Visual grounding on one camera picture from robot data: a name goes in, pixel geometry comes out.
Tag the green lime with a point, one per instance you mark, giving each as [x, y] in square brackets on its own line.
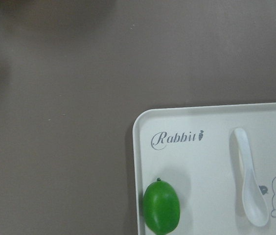
[161, 207]

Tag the white ceramic soup spoon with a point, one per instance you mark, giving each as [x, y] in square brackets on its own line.
[254, 204]

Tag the white rabbit serving tray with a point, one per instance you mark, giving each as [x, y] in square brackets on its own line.
[194, 150]

